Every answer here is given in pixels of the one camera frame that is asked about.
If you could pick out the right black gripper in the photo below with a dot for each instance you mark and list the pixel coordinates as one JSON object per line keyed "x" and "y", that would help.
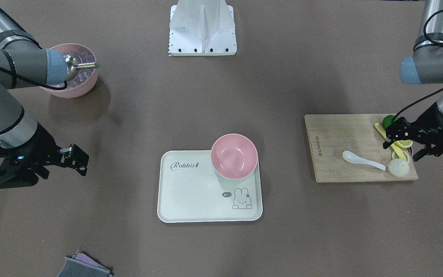
{"x": 41, "y": 145}

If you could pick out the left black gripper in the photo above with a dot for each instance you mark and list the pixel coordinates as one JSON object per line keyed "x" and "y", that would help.
{"x": 433, "y": 127}

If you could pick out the white ceramic spoon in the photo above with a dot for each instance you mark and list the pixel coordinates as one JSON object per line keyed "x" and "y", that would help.
{"x": 355, "y": 159}

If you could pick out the small pink bowl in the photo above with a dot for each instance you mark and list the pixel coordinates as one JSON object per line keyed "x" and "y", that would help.
{"x": 234, "y": 156}

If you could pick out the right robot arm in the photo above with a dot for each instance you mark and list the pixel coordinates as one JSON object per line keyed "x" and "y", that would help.
{"x": 23, "y": 63}

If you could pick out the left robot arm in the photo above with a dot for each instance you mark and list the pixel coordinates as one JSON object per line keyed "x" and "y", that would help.
{"x": 425, "y": 66}

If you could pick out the large pink ice bowl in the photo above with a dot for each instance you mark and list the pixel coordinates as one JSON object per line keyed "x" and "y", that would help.
{"x": 85, "y": 80}

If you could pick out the lemon slice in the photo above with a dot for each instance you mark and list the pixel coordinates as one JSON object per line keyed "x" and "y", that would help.
{"x": 405, "y": 154}
{"x": 404, "y": 144}

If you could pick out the white toy bun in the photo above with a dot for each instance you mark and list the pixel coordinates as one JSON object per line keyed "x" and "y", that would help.
{"x": 398, "y": 167}

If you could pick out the green lime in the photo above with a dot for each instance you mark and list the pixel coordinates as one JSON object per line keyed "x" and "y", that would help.
{"x": 388, "y": 120}

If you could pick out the yellow plastic knife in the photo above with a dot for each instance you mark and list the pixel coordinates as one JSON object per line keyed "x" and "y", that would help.
{"x": 382, "y": 132}

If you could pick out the wooden cutting board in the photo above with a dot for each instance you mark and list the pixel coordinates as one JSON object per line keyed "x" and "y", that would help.
{"x": 331, "y": 134}

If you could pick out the metal ice scoop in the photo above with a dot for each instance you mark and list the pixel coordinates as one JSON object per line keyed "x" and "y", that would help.
{"x": 75, "y": 64}

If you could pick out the grey folded cloth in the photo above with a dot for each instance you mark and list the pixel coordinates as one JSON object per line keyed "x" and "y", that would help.
{"x": 82, "y": 265}

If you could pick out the white rabbit tray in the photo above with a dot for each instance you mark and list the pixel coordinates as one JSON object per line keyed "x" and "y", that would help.
{"x": 190, "y": 191}

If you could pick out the stacked green bowls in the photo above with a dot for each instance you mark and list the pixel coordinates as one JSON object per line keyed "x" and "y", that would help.
{"x": 232, "y": 181}

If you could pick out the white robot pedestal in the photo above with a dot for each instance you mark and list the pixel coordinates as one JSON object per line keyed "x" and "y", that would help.
{"x": 202, "y": 28}

